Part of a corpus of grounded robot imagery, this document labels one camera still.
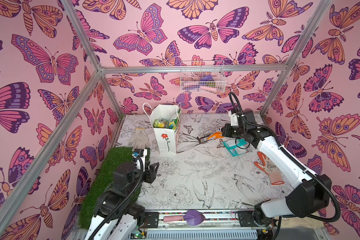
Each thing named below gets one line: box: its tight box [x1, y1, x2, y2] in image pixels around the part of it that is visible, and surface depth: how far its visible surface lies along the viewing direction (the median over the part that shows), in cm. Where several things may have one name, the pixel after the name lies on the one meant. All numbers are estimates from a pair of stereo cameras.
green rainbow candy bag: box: [168, 116, 179, 130], surface depth 82 cm
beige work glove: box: [281, 216, 325, 229], surface depth 72 cm
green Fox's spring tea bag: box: [153, 118, 170, 129], surface depth 91 cm
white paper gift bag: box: [142, 102, 181, 155], surface depth 90 cm
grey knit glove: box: [128, 127, 150, 151], surface depth 108 cm
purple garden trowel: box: [163, 210, 206, 226], surface depth 76 cm
